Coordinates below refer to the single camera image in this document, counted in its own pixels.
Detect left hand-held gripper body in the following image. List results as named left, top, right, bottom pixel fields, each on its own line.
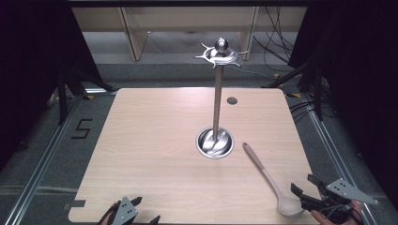
left=111, top=196, right=152, bottom=225

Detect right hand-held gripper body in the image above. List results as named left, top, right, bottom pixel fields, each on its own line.
left=300, top=177, right=380, bottom=225

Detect beige silicone spoon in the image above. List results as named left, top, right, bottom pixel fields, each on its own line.
left=242, top=142, right=305, bottom=218

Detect person's left hand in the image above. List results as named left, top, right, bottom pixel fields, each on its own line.
left=100, top=202, right=121, bottom=225

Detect person's right hand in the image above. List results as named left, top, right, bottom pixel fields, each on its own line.
left=310, top=200, right=365, bottom=225

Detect black metal stand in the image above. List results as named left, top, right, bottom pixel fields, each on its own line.
left=55, top=67, right=117, bottom=127
left=262, top=58, right=325, bottom=122

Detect black curtain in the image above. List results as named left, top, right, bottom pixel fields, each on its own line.
left=286, top=0, right=398, bottom=203
left=0, top=0, right=106, bottom=172

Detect steel utensil hanging rack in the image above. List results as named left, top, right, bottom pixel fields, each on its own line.
left=192, top=37, right=250, bottom=160

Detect aluminium floor rail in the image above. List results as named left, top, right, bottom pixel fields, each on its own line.
left=3, top=93, right=83, bottom=225
left=301, top=93, right=376, bottom=225

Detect black cables on floor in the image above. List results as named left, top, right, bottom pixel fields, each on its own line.
left=288, top=98, right=317, bottom=124

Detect bundle of black cables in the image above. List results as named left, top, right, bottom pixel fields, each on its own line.
left=253, top=6, right=299, bottom=73

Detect light wooden furniture frame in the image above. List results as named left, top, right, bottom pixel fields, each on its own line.
left=71, top=6, right=308, bottom=62

